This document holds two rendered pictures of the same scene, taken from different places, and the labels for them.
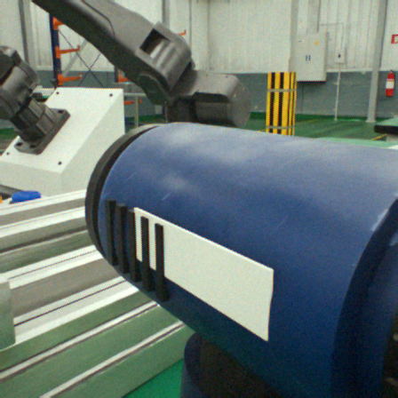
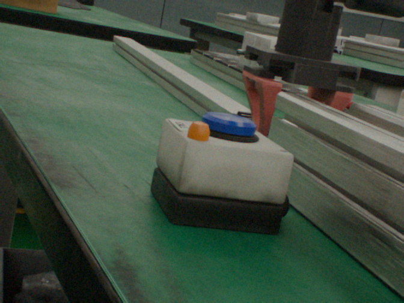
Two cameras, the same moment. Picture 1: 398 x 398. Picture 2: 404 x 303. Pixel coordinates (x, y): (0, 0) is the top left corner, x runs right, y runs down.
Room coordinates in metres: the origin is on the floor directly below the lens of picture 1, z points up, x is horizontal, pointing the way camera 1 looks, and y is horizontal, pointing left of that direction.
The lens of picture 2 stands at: (0.37, 0.72, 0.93)
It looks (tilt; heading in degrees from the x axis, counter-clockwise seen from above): 11 degrees down; 301
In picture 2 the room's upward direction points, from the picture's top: 11 degrees clockwise
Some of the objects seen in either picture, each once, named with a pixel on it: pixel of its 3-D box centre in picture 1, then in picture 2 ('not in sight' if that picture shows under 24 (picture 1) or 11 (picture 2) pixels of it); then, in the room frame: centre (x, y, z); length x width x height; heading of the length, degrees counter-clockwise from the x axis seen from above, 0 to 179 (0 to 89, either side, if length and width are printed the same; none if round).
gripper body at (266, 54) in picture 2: not in sight; (306, 37); (0.69, 0.02, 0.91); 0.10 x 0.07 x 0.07; 48
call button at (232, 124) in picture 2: (27, 199); (227, 129); (0.63, 0.25, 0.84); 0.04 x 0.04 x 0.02
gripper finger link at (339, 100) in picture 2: not in sight; (302, 109); (0.68, 0.01, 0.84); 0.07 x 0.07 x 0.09; 48
